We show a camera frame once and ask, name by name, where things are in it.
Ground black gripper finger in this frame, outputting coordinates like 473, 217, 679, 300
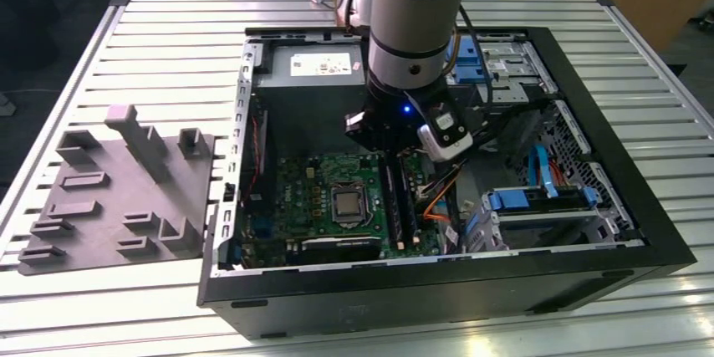
343, 112, 404, 166

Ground RAM stick with label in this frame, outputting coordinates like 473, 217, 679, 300
383, 155, 407, 249

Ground RAM stick black chips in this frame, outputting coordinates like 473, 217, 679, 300
399, 156, 420, 246

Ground grey power supply unit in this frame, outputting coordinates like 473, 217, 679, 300
253, 41, 371, 157

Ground green motherboard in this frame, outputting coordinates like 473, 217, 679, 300
236, 151, 447, 268

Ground silver CPU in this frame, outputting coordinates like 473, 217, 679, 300
332, 191, 364, 214

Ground blue drive latch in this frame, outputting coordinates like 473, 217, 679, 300
445, 37, 492, 85

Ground CPU socket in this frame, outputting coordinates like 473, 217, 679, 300
327, 180, 373, 231

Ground metal drive cage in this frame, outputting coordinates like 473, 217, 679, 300
445, 37, 559, 132

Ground hard disk in blue carrier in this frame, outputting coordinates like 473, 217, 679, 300
481, 187, 602, 218

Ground black graphics card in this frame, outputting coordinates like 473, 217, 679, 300
287, 234, 384, 266

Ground metal disk bay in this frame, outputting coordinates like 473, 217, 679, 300
481, 206, 620, 249

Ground black PC case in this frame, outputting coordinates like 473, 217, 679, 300
195, 25, 698, 339

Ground grey parts rack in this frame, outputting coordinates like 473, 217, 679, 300
16, 104, 220, 277

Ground thin red wire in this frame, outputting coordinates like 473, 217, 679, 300
248, 113, 268, 191

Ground orange wires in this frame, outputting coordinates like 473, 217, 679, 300
420, 181, 461, 222

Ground black wire bundle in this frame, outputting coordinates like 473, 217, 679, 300
417, 99, 551, 199

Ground blue flat data wire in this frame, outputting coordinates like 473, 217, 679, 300
527, 144, 560, 199

